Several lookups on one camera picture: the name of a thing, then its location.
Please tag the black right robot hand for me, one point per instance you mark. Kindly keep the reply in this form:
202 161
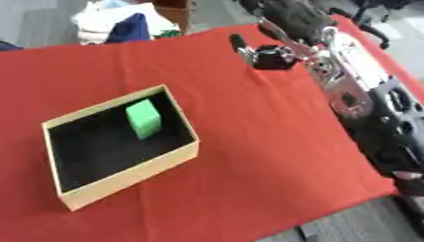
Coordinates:
295 19

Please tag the silver and black right robot arm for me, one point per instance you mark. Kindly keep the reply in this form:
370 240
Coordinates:
359 82

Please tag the brown cardboard box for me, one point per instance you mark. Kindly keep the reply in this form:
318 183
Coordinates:
175 12

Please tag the tan cardboard box black inside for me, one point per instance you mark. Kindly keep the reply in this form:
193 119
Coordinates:
105 148

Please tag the black chair base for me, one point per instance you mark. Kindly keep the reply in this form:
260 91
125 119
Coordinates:
375 28

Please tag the dark blue cloth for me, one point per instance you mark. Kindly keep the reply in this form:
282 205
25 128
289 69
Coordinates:
130 30

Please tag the green block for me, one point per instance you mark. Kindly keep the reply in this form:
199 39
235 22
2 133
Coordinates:
143 119

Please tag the white cloth pile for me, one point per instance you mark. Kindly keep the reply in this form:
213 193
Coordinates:
99 22

